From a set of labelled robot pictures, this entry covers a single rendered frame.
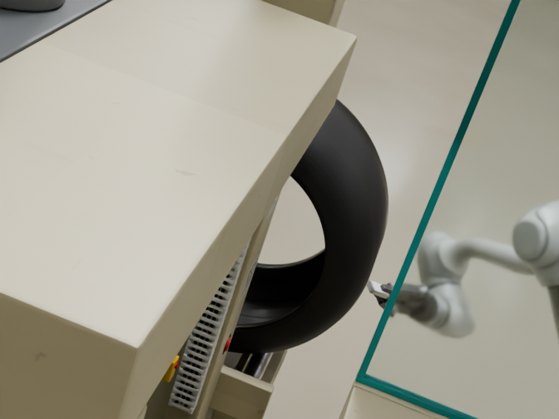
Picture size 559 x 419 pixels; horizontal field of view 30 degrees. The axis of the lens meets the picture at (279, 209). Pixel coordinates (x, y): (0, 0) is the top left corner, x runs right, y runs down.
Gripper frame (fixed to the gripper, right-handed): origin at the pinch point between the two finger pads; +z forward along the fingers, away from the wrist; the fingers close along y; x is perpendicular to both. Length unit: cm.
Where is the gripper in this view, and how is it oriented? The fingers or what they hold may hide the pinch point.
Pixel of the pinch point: (378, 289)
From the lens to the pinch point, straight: 256.6
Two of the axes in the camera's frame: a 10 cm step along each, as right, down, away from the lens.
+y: -7.1, 5.6, 4.3
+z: -6.5, -2.8, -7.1
